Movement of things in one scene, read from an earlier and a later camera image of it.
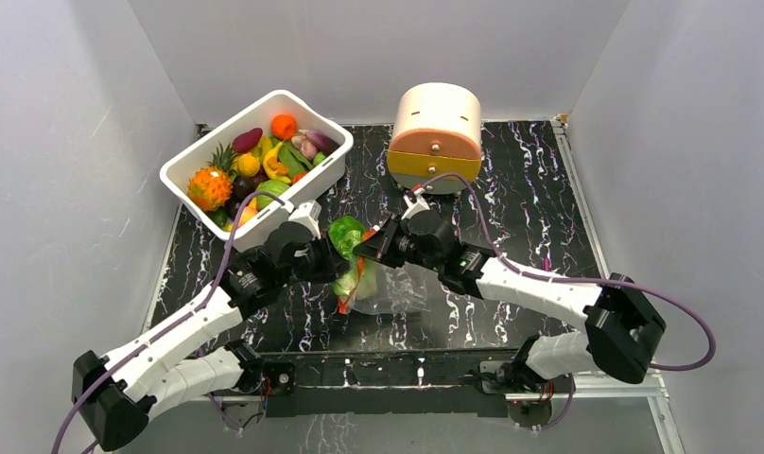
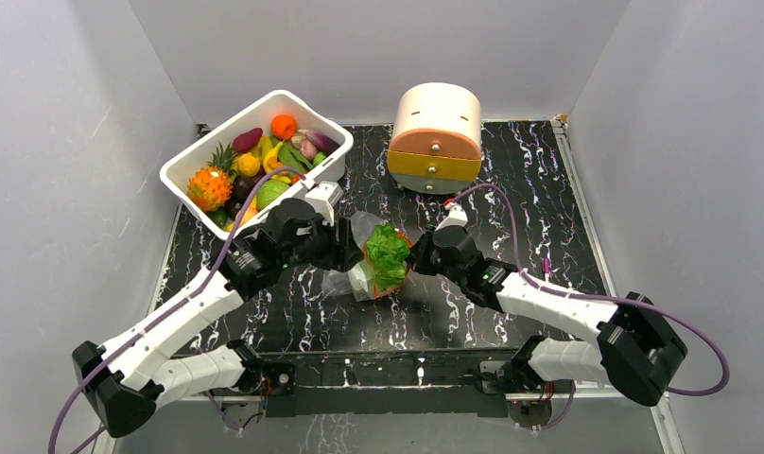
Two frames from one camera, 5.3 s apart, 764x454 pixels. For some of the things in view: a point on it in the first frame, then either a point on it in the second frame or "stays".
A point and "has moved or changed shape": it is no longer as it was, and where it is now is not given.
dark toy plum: x=243 y=186 stays
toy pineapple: x=211 y=186 stays
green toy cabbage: x=344 y=234 has moved or changed shape
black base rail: x=423 y=383 stays
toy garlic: x=307 y=148 stays
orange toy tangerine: x=284 y=126 stays
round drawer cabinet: x=437 y=129 stays
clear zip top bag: x=377 y=288 has moved or changed shape
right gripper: x=386 y=241 -> x=425 y=253
